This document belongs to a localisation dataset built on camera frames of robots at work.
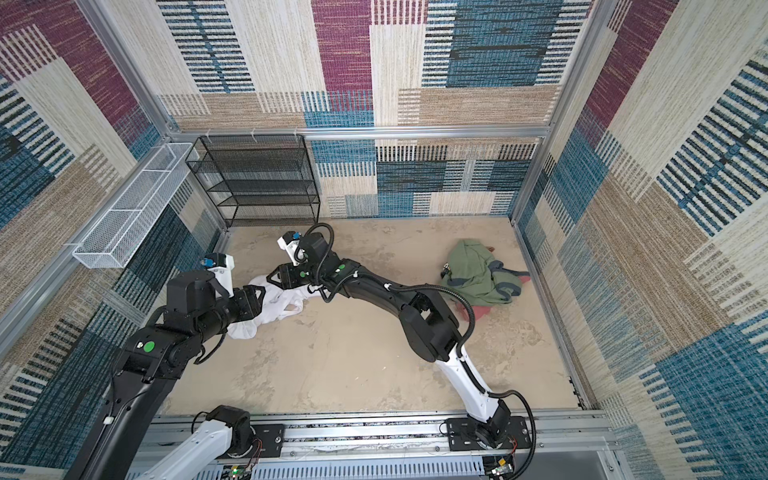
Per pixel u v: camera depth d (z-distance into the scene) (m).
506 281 0.91
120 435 0.39
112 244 0.70
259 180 1.09
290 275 0.75
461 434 0.73
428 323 0.56
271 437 0.75
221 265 0.59
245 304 0.60
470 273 0.93
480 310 0.91
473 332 0.52
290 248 0.78
